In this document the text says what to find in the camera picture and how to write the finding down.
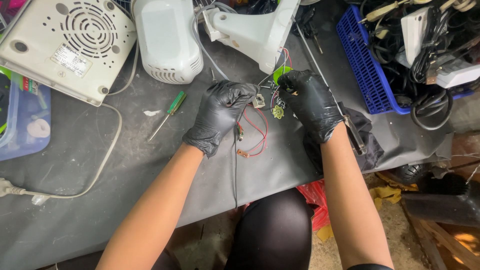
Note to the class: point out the person's left hand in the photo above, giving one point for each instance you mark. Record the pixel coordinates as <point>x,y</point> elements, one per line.
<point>219,116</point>

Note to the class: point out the person's right hand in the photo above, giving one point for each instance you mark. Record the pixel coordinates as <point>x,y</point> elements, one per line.
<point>313,108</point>

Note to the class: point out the person's right fingers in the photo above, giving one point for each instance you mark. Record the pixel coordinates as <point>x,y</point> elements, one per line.
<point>294,84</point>

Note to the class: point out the person's left fingers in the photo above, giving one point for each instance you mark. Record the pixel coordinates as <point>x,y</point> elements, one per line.
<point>236,93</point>

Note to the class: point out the small white switch block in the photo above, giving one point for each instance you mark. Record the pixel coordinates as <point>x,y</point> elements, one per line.
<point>258,101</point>

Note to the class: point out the green round cap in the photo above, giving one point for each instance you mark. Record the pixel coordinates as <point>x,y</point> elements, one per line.
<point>279,72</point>

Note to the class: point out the heap of small screws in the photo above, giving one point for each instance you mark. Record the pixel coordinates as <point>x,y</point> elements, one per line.
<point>280,102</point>

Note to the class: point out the brass toothed disc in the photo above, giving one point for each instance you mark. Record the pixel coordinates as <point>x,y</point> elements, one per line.
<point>278,111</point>

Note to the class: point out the blue plastic basket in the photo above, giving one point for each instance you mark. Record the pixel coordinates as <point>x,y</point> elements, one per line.
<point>360,63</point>

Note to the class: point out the white paper scrap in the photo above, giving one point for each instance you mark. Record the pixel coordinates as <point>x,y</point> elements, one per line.
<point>152,112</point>

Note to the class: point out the white fan motor housing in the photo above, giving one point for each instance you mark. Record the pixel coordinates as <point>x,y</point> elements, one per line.
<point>167,37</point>

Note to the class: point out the black cloth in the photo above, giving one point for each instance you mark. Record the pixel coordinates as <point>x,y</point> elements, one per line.
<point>369,150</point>

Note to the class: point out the red plastic bag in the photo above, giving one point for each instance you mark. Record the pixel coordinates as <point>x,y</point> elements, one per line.
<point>317,206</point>

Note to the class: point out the yellow crumpled paper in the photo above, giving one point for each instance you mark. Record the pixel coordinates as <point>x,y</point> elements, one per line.
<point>386,193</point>

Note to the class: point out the person's leg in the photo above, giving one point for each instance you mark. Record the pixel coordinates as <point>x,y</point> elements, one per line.
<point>272,232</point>

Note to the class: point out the black round grille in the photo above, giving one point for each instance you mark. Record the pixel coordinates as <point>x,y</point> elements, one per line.
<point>410,173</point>

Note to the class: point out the grey table cover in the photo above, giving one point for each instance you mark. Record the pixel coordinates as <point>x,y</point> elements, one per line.
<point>93,157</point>

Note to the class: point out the white appliance base with vents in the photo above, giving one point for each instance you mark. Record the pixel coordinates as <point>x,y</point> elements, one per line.
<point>56,37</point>

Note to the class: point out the clear blue plastic container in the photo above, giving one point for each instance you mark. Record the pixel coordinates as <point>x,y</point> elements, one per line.
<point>22,123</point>

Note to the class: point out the white fan neck bracket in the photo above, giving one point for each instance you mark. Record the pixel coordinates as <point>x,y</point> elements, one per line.
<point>255,33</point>

